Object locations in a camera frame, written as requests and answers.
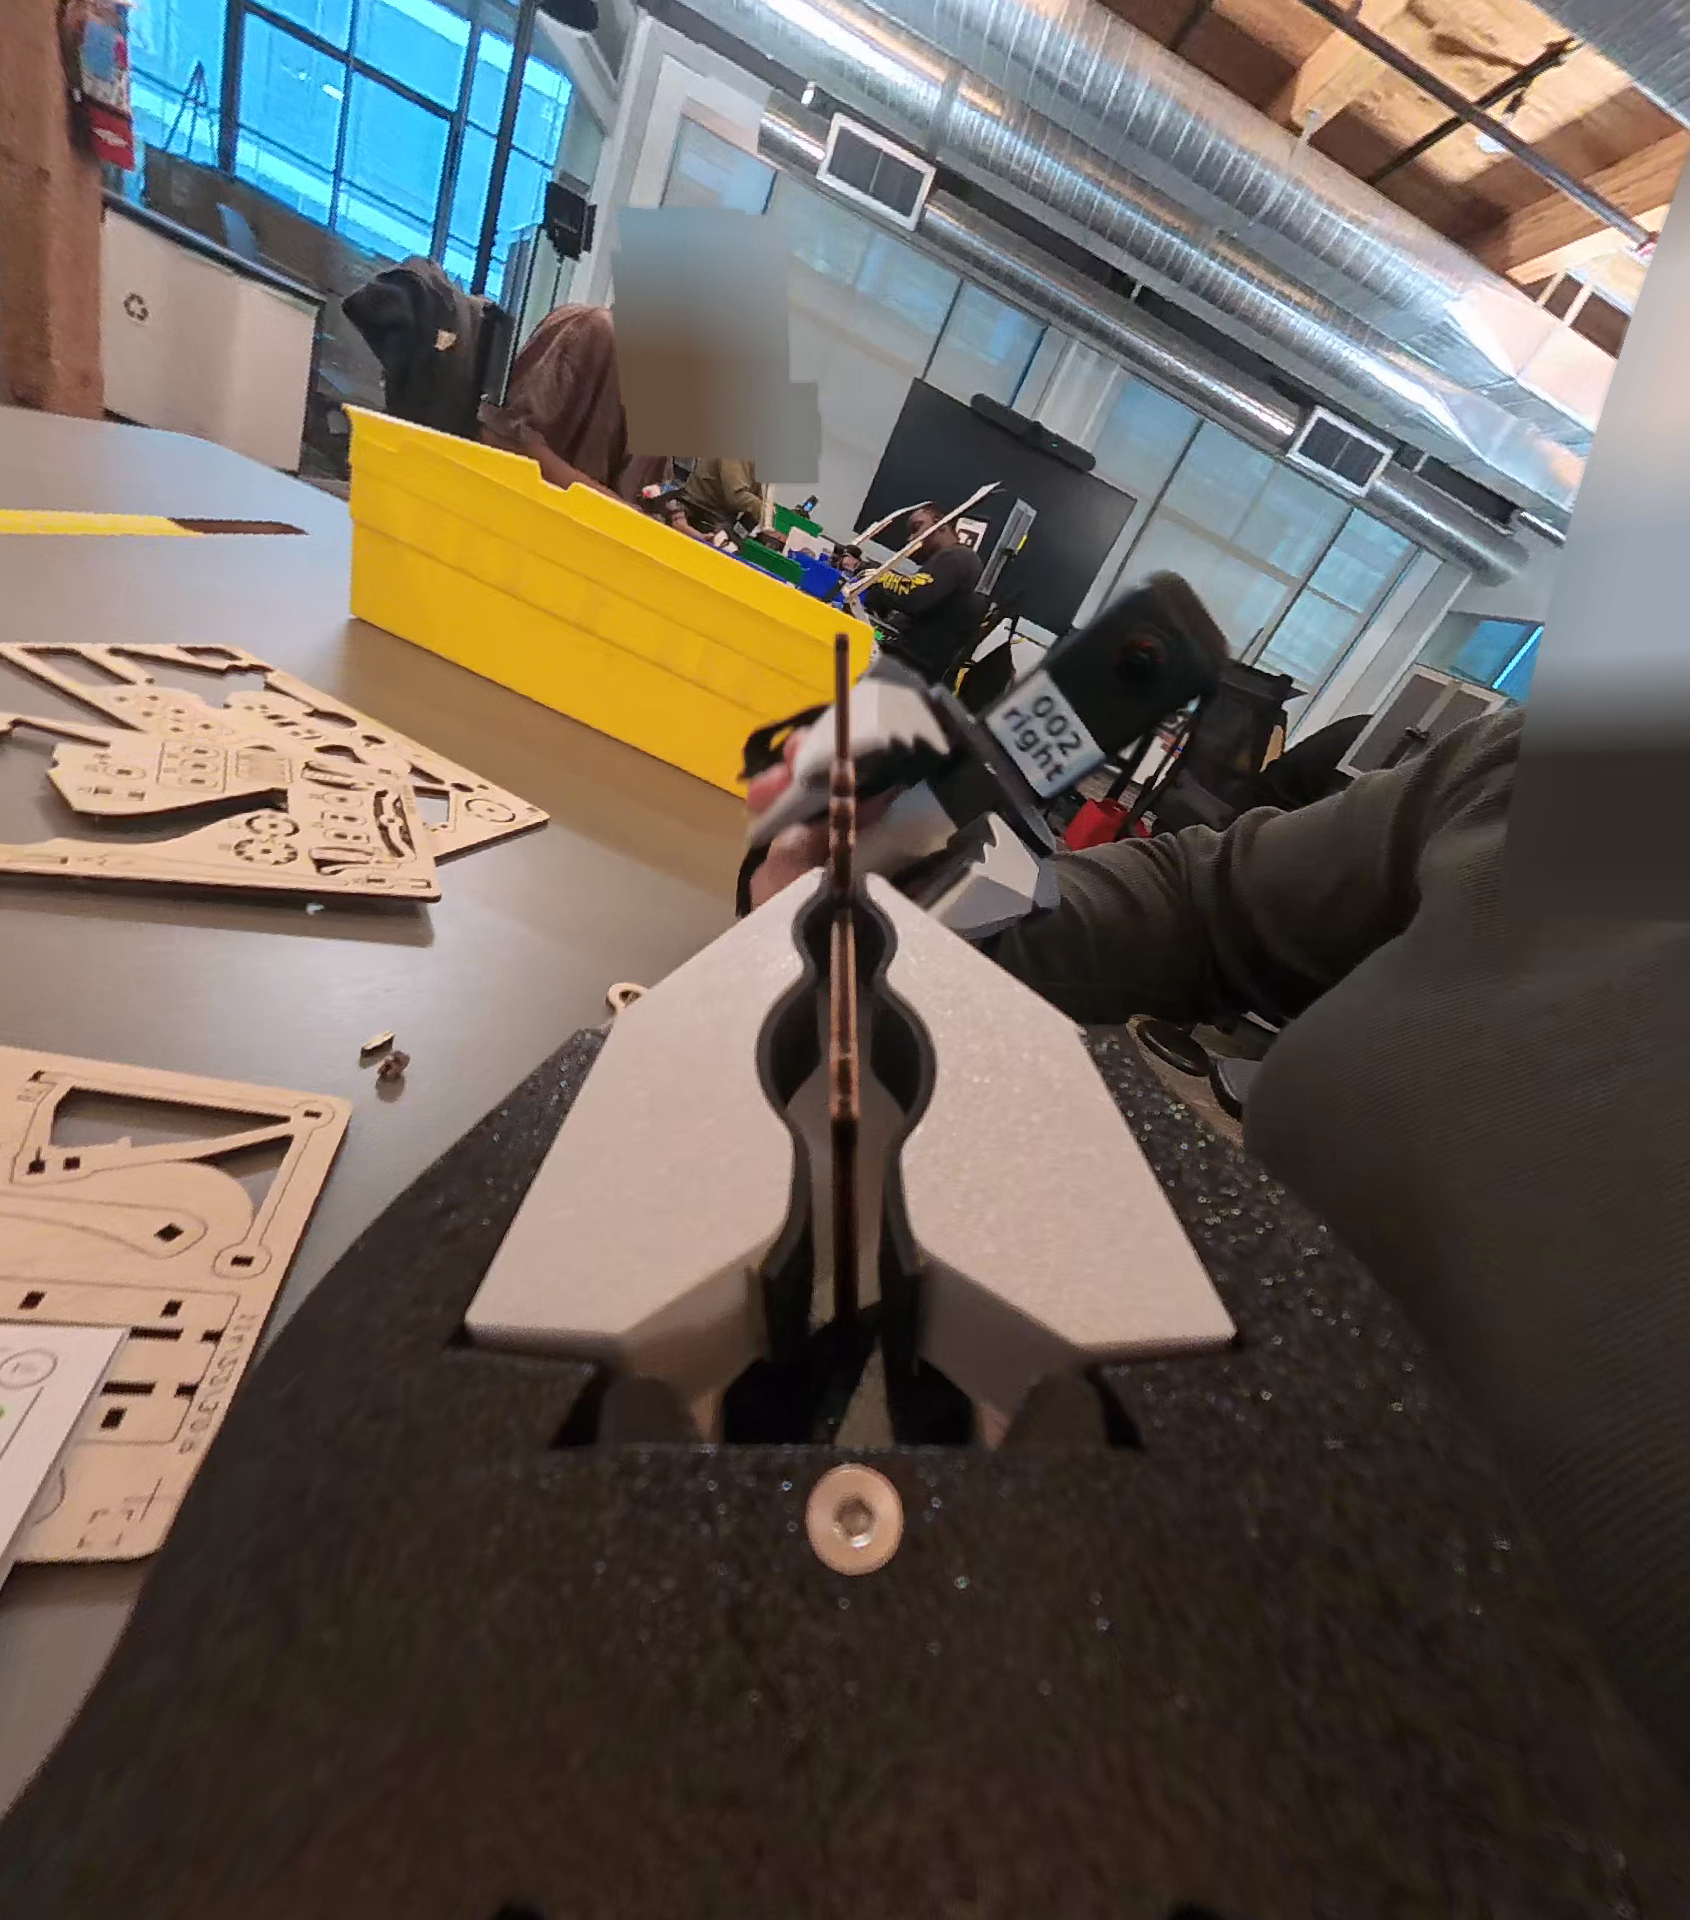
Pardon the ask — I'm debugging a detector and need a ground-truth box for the black wall screen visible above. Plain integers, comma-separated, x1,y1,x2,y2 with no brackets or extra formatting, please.
852,375,1143,640

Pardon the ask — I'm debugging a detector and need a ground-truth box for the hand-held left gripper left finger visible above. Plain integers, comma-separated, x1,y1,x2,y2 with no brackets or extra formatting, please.
463,871,843,1446

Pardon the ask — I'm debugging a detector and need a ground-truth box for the laser-cut wooden parts sheet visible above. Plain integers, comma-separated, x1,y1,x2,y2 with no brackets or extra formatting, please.
0,643,551,877
0,1026,357,1567
0,690,446,907

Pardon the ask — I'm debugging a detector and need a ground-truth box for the yellow plastic bin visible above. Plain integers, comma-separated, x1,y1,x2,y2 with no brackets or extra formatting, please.
347,404,881,799

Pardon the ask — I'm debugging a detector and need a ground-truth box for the wooden support post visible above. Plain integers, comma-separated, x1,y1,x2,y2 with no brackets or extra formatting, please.
0,0,113,423

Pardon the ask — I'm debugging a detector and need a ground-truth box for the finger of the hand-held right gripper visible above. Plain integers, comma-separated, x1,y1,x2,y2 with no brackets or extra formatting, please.
782,672,970,890
927,829,1069,950

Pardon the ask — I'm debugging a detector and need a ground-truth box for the wooden model part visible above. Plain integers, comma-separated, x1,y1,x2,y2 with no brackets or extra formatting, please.
826,636,866,1339

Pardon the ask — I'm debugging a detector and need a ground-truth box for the silver ventilation duct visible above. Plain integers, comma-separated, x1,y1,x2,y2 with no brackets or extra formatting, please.
664,0,1599,591

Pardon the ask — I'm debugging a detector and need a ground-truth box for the white recycling cabinet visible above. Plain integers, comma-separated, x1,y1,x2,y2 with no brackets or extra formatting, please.
99,199,326,475

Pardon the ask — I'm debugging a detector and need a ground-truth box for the person's right hand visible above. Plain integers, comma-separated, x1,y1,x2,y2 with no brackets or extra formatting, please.
741,720,849,919

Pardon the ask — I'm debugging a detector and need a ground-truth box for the black jacket on chair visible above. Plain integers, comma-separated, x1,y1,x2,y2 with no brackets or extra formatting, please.
339,254,519,440

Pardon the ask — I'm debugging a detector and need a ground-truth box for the red fire extinguisher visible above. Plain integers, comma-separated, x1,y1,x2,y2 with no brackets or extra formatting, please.
63,0,140,170

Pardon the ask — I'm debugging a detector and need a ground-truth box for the person's right forearm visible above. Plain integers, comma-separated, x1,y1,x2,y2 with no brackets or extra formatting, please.
986,705,1530,1038

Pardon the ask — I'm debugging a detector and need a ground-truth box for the person's dark clothing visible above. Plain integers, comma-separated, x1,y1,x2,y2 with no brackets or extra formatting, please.
1243,915,1690,1893

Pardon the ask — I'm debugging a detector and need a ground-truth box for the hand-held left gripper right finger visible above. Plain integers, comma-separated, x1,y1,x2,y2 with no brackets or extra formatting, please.
857,871,1238,1450

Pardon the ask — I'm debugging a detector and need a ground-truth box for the white air vent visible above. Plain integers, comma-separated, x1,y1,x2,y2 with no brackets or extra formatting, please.
815,112,939,230
1287,404,1395,498

